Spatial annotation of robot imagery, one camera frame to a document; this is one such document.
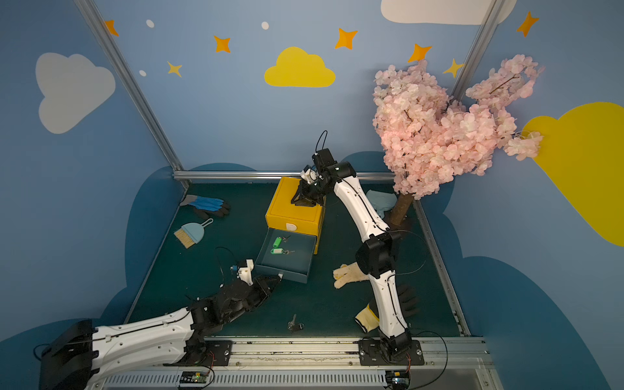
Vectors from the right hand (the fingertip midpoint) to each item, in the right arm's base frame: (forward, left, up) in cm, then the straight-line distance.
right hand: (296, 200), depth 85 cm
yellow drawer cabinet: (-7, +4, -1) cm, 8 cm away
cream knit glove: (-17, -20, -22) cm, 34 cm away
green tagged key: (-8, +7, -15) cm, 19 cm away
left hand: (-25, +2, -9) cm, 26 cm away
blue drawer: (-14, +3, -15) cm, 21 cm away
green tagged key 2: (-13, +5, -14) cm, 20 cm away
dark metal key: (-37, -2, -22) cm, 43 cm away
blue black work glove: (+11, +45, -21) cm, 50 cm away
